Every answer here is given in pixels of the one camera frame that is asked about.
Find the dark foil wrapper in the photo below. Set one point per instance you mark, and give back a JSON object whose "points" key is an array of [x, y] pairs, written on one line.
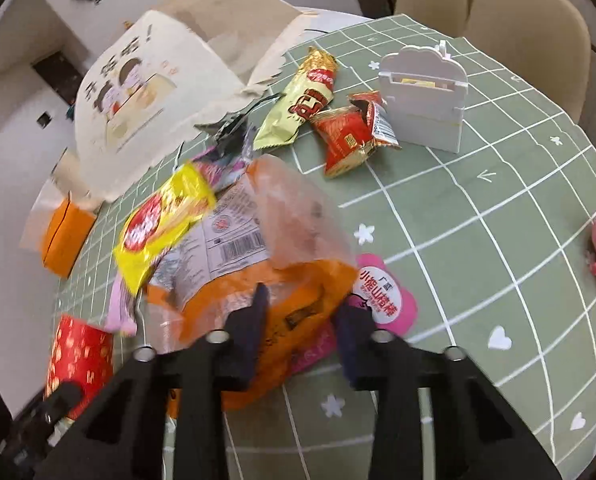
{"points": [[225, 130]]}

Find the dark door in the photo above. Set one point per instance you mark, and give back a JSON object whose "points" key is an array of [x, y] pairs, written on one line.
{"points": [[58, 77]]}

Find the pink purple printed packet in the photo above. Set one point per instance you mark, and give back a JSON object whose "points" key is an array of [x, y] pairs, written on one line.
{"points": [[220, 167]]}

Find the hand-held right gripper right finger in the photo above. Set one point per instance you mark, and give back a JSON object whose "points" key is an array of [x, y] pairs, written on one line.
{"points": [[350, 345]]}

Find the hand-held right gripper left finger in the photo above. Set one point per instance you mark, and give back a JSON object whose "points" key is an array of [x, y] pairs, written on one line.
{"points": [[254, 340]]}

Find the orange transparent plastic bag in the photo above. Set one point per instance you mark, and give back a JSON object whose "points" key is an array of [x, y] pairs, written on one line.
{"points": [[293, 305]]}

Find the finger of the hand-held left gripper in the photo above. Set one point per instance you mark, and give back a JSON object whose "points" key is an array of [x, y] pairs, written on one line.
{"points": [[43, 420]]}

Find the pale purple wrapper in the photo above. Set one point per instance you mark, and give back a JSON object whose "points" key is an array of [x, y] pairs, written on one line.
{"points": [[120, 316]]}

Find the red gold snack packet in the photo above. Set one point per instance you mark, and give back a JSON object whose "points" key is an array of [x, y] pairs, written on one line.
{"points": [[343, 135]]}

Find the torn red snack packet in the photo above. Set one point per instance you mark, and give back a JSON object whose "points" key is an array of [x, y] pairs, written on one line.
{"points": [[381, 125]]}

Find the white cartoon paper bag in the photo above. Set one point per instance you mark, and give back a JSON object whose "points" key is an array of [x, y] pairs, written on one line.
{"points": [[143, 90]]}

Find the orange tissue box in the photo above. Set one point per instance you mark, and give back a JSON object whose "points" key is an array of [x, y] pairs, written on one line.
{"points": [[63, 235]]}

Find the gold red snack wrapper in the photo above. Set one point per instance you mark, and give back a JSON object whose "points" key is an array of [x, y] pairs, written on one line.
{"points": [[303, 100]]}

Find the yellow snack packet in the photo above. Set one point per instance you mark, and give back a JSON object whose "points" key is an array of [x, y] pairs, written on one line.
{"points": [[163, 225]]}

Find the red paper cup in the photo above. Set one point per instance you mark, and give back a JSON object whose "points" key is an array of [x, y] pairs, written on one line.
{"points": [[78, 355]]}

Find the pink flower-shaped packet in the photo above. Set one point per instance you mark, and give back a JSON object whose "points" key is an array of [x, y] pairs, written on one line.
{"points": [[380, 300]]}

